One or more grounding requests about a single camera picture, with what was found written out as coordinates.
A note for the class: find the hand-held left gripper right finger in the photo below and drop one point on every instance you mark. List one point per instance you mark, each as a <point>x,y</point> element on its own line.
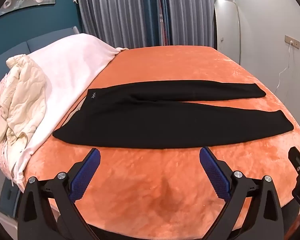
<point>213,172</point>

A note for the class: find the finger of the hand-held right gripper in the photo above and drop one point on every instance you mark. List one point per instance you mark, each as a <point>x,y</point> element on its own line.
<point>298,158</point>

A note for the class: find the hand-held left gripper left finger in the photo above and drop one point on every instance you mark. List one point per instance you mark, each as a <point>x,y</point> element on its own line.
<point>86,173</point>

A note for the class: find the black pants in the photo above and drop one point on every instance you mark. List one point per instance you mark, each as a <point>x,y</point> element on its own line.
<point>140,125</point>

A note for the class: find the grey nightstand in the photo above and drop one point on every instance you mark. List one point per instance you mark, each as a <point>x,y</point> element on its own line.
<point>0,187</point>

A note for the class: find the pink fringed throw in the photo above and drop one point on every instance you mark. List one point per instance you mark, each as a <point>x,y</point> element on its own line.
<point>0,155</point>

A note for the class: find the cream quilted comforter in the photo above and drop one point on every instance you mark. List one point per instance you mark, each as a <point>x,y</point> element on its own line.
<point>22,97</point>

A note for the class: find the pale pink blanket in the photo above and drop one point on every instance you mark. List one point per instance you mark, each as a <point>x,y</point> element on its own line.
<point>70,62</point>

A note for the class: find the orange plush blanket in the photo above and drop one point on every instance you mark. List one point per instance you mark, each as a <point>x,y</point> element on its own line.
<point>164,62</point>

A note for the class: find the standing mirror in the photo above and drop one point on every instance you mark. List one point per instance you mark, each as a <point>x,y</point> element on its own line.
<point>227,30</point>

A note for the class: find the grey sheer curtain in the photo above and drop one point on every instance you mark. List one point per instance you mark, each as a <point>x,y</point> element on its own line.
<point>115,12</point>
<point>189,12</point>

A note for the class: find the dark blue curtain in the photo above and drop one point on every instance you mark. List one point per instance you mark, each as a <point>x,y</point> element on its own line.
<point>164,12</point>

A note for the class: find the wall socket plate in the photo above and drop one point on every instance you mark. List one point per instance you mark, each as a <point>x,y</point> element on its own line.
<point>292,41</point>

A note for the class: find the framed wall art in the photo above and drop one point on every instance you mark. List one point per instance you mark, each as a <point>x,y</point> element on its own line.
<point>27,1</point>

